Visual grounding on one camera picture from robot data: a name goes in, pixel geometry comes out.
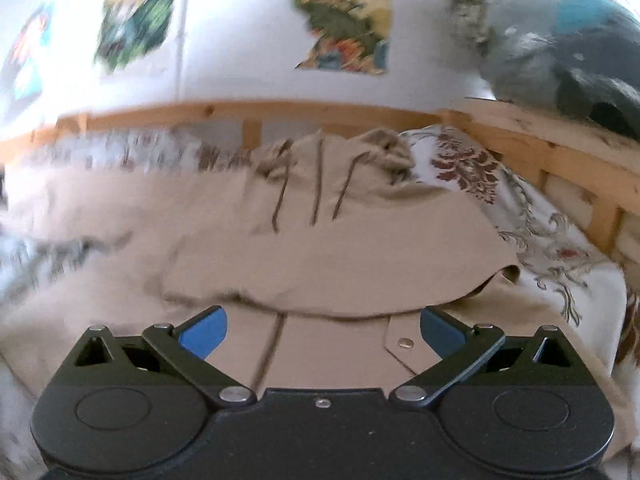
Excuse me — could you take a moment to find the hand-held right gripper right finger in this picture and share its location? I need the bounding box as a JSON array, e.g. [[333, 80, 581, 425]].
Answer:
[[388, 305, 571, 406]]

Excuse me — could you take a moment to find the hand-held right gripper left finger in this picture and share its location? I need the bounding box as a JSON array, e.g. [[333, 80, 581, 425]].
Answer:
[[74, 305, 257, 409]]

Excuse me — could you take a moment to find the beige hooded jacket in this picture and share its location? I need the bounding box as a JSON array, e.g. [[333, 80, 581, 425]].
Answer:
[[0, 127, 636, 480]]

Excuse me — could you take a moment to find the floral printed bedsheet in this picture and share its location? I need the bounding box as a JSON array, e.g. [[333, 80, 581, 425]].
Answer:
[[0, 124, 640, 480]]

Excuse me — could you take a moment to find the plastic bag of plush toys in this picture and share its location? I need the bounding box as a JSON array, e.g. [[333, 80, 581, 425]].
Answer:
[[415, 0, 640, 140]]

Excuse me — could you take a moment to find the wooden bed frame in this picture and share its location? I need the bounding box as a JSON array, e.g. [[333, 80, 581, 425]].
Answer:
[[0, 97, 640, 261]]

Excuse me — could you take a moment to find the colourful wall poster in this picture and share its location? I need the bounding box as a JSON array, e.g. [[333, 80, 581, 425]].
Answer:
[[0, 2, 57, 113]]

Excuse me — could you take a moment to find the green and blue wall poster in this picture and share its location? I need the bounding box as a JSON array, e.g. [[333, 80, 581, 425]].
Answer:
[[92, 0, 183, 75]]

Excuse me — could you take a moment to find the yellow and green wall poster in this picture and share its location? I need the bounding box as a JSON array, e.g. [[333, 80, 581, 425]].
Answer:
[[292, 0, 394, 76]]

